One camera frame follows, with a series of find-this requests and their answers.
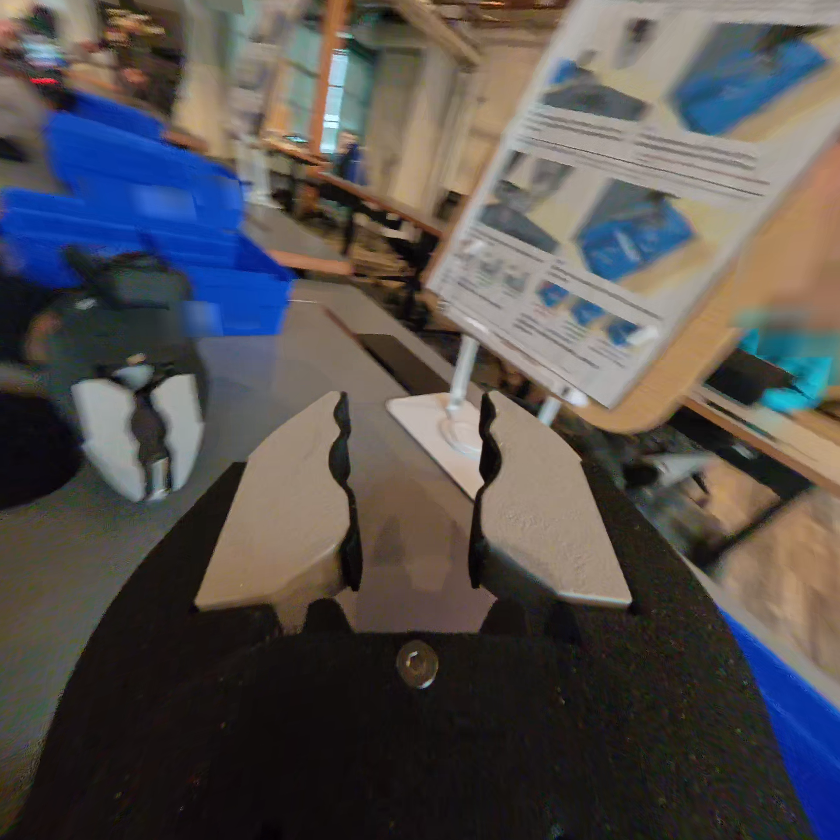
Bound grey desk wooden edge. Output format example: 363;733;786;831
245;202;357;278

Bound wooden partition panel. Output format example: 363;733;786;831
577;134;840;435

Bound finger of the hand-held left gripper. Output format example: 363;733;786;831
151;373;206;492
71;376;148;504

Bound person's left forearm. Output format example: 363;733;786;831
0;272;47;368

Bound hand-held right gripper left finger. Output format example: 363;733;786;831
195;392;364;634

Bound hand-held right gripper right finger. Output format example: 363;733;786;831
467;392;633;608

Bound black laptop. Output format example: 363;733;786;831
704;350;799;406

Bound blue plastic bin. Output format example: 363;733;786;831
717;605;840;840
0;187;294;337
45;92;245;217

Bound wooden desk black legs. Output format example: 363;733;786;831
262;134;455;311
682;386;840;567

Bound printed instruction sheet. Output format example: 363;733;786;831
425;0;840;409

